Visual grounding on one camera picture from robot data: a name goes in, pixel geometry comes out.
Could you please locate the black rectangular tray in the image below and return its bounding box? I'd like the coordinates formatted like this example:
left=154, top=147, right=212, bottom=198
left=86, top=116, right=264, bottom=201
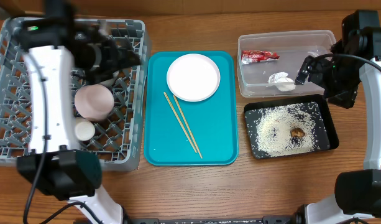
left=244, top=95, right=339, bottom=154

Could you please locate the grey bowl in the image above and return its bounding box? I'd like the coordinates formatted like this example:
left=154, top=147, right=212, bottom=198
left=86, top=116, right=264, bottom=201
left=99, top=71, right=119, bottom=88

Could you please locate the white rice pile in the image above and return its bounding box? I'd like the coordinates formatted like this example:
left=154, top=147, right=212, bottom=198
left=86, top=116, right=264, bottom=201
left=245, top=102, right=330, bottom=159

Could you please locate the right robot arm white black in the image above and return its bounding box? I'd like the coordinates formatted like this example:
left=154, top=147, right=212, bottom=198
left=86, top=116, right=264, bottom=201
left=295, top=24, right=381, bottom=223

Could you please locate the large white round plate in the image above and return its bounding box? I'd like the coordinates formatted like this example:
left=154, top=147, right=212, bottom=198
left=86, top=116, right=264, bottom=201
left=167, top=54, right=221, bottom=102

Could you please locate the white tissue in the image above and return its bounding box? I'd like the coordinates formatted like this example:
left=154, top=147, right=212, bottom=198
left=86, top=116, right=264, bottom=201
left=268, top=72, right=296, bottom=92

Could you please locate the teal plastic serving tray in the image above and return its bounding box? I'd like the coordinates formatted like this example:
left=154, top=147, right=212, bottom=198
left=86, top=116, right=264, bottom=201
left=144, top=51, right=239, bottom=166

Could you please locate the wooden chopstick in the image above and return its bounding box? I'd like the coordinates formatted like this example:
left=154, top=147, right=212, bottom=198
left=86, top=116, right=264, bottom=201
left=163, top=92, right=197, bottom=153
left=173, top=95, right=203, bottom=159

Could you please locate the clear plastic bin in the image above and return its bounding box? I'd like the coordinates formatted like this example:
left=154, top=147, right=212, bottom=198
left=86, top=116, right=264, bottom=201
left=237, top=30, right=336, bottom=98

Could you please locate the red snack wrapper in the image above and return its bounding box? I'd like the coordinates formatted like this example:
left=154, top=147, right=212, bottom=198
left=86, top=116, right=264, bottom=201
left=241, top=50, right=280, bottom=65

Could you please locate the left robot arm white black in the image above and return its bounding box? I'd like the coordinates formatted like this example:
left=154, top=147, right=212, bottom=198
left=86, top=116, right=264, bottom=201
left=14, top=17, right=141, bottom=223

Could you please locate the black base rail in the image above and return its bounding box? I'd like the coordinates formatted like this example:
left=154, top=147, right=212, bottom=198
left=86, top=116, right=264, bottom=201
left=124, top=215, right=303, bottom=224

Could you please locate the white cup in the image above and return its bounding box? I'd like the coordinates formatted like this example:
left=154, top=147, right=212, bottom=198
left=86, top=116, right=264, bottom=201
left=74, top=117, right=95, bottom=141

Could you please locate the grey plastic dish rack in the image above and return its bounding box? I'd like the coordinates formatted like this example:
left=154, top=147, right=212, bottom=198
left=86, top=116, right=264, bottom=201
left=0, top=17, right=151, bottom=172

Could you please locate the small pink bowl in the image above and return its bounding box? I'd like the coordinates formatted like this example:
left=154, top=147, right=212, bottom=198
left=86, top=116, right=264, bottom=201
left=75, top=84, right=114, bottom=121

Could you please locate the dark brown food lump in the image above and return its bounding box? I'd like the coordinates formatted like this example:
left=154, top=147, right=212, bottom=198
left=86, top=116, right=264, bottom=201
left=290, top=128, right=306, bottom=139

